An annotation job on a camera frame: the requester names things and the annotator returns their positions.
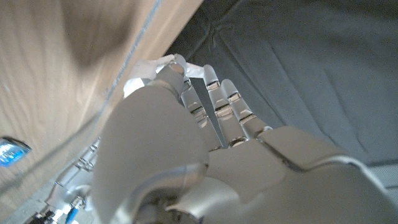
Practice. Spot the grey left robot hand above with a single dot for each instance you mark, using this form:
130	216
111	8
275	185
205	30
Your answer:
186	174

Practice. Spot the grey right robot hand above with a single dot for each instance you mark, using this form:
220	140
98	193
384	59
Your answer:
76	186

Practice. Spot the white cloth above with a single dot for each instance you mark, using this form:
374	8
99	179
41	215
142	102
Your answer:
143	68

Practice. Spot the blue toy car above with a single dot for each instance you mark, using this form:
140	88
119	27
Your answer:
12	152

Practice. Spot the black backdrop curtain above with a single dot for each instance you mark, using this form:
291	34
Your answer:
295	62

